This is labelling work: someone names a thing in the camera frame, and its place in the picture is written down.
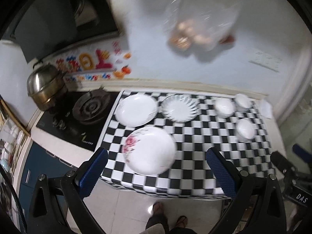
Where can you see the right foot in sandal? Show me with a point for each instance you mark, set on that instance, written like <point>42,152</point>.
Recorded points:
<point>182,222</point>

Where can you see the white bowl dark rim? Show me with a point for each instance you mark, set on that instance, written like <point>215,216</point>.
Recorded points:
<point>244,130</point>

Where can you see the blue cabinet front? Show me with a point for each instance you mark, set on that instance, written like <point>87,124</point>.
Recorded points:
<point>39,161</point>

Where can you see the colourful wall stickers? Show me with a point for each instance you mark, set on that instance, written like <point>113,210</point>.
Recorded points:
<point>103,60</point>

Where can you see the clear plastic bag with eggs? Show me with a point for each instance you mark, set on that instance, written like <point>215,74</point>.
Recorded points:
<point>200,24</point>

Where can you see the small bag red contents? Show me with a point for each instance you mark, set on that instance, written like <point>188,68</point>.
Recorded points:
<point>227,40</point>

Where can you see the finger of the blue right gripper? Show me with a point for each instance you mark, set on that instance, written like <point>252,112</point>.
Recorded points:
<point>302,153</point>

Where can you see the black gas stove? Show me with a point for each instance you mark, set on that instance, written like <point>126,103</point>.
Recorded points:
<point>79,117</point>

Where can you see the black range hood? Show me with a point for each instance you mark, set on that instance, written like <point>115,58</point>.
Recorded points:
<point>44,27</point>

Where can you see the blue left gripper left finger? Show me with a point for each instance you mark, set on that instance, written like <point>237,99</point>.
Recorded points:
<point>90,171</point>

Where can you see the triple white wall socket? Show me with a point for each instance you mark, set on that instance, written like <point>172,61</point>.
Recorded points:
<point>265,60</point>

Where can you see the white bowl blue pattern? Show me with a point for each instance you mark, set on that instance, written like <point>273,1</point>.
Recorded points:
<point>242,102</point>

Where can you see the black striped white plate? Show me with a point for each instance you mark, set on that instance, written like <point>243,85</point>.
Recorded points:
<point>179,108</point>

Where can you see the stainless steel steamer pot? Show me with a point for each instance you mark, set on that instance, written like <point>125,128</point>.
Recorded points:
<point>45,85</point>

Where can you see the left foot in sandal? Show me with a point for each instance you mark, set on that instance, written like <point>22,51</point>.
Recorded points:
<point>158,209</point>

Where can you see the pink floral white plate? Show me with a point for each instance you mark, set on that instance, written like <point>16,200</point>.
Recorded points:
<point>149,151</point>

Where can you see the foot in sandal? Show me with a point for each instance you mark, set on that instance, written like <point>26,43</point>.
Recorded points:
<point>158,209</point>
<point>182,222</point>

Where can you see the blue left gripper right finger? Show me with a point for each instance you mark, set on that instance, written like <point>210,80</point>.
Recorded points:
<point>221,170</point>

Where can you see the plain white plate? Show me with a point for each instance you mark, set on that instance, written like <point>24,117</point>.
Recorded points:
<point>136,110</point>

